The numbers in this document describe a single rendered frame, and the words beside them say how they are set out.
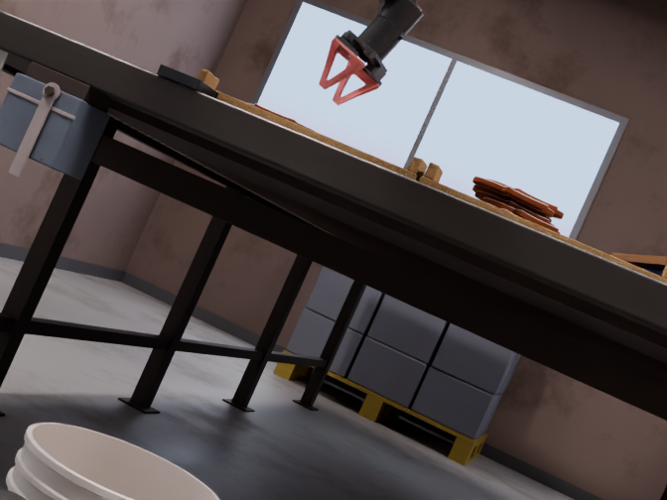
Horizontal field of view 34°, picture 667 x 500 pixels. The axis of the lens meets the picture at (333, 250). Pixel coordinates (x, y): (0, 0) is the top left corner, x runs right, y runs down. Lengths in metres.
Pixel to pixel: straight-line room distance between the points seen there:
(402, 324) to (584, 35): 2.49
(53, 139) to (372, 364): 4.85
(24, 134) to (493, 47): 6.12
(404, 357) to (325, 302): 0.59
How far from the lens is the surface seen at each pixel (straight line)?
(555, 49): 7.71
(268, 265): 7.74
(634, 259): 2.42
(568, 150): 7.51
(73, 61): 1.84
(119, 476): 1.76
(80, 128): 1.82
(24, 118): 1.84
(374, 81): 1.88
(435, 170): 1.70
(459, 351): 6.43
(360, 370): 6.52
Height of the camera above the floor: 0.76
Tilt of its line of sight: 1 degrees up
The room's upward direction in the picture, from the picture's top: 24 degrees clockwise
